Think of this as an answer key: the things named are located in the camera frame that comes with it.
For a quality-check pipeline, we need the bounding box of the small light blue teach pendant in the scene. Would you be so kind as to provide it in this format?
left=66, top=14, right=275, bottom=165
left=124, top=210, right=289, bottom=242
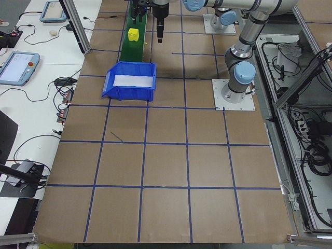
left=39, top=1, right=69, bottom=23

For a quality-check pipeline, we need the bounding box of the large light blue teach pendant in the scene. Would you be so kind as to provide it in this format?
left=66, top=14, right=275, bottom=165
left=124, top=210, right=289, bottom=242
left=0, top=51, right=41, bottom=87

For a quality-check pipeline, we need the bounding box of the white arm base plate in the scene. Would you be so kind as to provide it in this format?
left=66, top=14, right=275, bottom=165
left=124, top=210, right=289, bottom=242
left=212, top=78, right=256, bottom=112
left=203, top=13, right=237, bottom=35

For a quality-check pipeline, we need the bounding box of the white paper box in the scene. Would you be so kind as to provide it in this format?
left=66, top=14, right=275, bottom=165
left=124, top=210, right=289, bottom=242
left=276, top=41, right=303, bottom=74

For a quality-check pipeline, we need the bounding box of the black stand base plate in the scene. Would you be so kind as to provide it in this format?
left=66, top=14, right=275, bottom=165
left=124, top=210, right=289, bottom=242
left=0, top=159, right=45, bottom=199

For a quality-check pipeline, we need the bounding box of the black electronic device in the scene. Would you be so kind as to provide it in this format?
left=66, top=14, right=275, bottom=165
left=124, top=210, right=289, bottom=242
left=307, top=119, right=331, bottom=136

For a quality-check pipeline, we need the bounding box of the yellow foam block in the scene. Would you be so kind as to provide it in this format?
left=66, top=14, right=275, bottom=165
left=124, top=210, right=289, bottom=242
left=128, top=27, right=141, bottom=43

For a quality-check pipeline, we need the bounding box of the white foam pad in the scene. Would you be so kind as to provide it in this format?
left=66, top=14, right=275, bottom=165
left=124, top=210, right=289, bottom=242
left=114, top=74, right=154, bottom=88

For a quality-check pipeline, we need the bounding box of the blue plastic bin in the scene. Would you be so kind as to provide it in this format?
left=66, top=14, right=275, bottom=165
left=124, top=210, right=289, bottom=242
left=101, top=61, right=158, bottom=102

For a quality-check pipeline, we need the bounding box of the diagonal aluminium bar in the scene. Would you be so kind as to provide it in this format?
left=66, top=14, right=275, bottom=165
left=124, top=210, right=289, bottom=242
left=274, top=48, right=332, bottom=109

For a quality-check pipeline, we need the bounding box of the black monitor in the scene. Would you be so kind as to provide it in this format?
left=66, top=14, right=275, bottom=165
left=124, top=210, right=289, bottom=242
left=0, top=110, right=19, bottom=167

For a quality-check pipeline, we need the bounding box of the black box with red parts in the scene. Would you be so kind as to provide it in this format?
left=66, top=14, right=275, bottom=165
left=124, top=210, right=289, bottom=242
left=0, top=30, right=23, bottom=49

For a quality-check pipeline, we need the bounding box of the aluminium corner bar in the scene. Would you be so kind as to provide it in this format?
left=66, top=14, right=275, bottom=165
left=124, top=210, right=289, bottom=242
left=286, top=233, right=332, bottom=247
left=0, top=232, right=36, bottom=244

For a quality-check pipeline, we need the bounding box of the white power strip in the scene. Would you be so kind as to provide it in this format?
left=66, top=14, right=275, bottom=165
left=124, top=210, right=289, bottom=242
left=290, top=111, right=312, bottom=142

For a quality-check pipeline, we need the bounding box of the tall aluminium profile post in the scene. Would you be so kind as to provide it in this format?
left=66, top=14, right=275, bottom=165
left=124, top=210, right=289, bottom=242
left=59, top=0, right=91, bottom=54

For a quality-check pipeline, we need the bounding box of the black cable adapter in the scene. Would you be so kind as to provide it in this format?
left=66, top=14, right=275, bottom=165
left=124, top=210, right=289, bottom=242
left=53, top=77, right=78, bottom=87

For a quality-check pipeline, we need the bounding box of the green conveyor belt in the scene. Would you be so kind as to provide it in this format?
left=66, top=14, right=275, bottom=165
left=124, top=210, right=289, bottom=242
left=119, top=0, right=149, bottom=63

